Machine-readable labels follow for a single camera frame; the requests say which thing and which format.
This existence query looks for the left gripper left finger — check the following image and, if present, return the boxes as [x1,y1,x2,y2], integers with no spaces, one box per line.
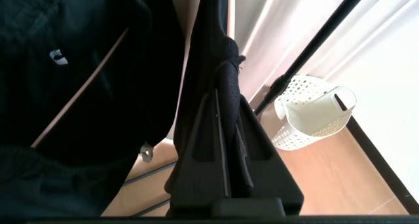
[169,88,232,217]

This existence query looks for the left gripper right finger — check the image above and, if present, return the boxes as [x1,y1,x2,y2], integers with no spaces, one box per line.
[235,94,305,216]

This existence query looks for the black shorts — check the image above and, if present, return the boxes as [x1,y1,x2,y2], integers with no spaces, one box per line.
[0,0,187,218]

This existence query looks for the black garment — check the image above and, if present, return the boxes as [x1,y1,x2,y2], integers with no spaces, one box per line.
[163,0,247,198]

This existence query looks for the white laundry basket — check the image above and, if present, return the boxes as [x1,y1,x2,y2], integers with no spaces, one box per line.
[270,75,357,152]

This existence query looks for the black clothes rack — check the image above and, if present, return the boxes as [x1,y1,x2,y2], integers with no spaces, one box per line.
[122,0,373,217]

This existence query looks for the beige curtain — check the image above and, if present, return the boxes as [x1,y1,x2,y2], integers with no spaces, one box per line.
[168,0,419,141]

